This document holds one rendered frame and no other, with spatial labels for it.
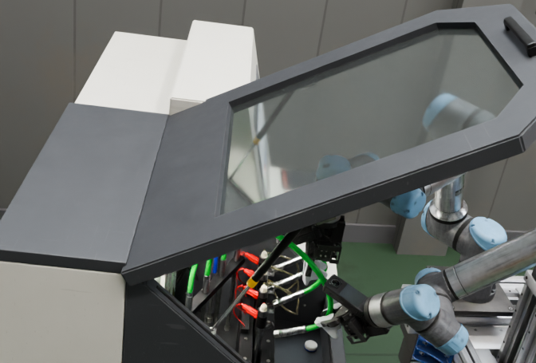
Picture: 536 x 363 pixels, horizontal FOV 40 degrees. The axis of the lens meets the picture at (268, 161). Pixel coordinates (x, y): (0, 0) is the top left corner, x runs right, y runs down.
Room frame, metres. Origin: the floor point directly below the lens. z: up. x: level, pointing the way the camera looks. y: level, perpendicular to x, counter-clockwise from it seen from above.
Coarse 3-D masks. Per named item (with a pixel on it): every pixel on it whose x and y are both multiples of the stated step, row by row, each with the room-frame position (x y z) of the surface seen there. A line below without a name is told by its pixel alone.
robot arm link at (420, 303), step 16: (400, 288) 1.30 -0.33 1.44; (416, 288) 1.25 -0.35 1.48; (432, 288) 1.27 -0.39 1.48; (384, 304) 1.27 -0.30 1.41; (400, 304) 1.24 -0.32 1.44; (416, 304) 1.22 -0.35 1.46; (432, 304) 1.24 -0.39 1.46; (400, 320) 1.24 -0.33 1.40; (416, 320) 1.23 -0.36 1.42; (432, 320) 1.24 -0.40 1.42
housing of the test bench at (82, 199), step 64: (128, 64) 2.25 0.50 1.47; (64, 128) 1.68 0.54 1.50; (128, 128) 1.74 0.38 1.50; (64, 192) 1.39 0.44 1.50; (128, 192) 1.43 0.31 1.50; (0, 256) 1.15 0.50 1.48; (64, 256) 1.16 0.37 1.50; (128, 256) 1.20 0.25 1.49; (0, 320) 1.15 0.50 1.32; (64, 320) 1.16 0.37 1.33
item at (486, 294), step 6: (486, 288) 1.83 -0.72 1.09; (492, 288) 1.87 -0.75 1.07; (474, 294) 1.82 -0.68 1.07; (480, 294) 1.82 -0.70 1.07; (486, 294) 1.83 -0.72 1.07; (492, 294) 1.84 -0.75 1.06; (468, 300) 1.82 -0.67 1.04; (474, 300) 1.82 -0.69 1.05; (480, 300) 1.82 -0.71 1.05; (486, 300) 1.83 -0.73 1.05
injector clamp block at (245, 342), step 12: (252, 288) 1.80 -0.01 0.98; (240, 300) 1.79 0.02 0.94; (252, 300) 1.75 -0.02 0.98; (240, 312) 1.70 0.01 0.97; (240, 324) 1.63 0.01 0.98; (252, 324) 1.64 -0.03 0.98; (240, 336) 1.58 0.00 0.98; (252, 336) 1.59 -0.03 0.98; (264, 336) 1.60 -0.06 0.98; (240, 348) 1.54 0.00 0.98; (252, 348) 1.55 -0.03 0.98; (264, 348) 1.55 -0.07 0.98; (264, 360) 1.50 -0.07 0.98
